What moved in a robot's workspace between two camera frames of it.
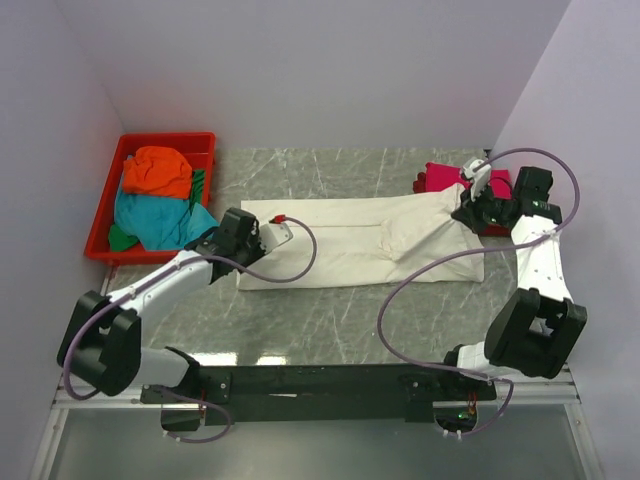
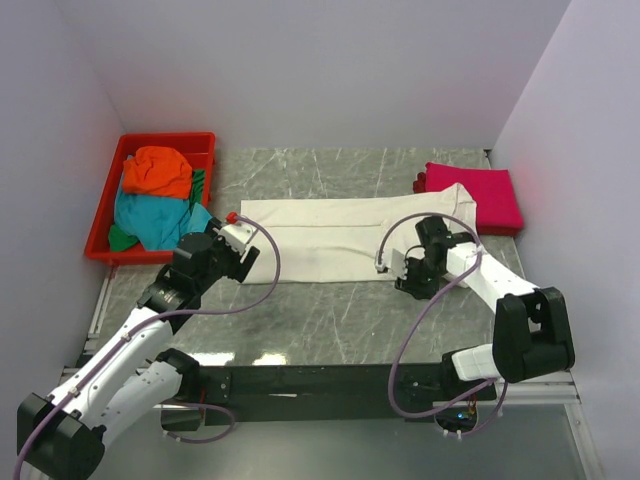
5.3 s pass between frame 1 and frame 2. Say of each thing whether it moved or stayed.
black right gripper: moved
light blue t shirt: stayed
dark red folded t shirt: stayed
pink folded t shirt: stayed
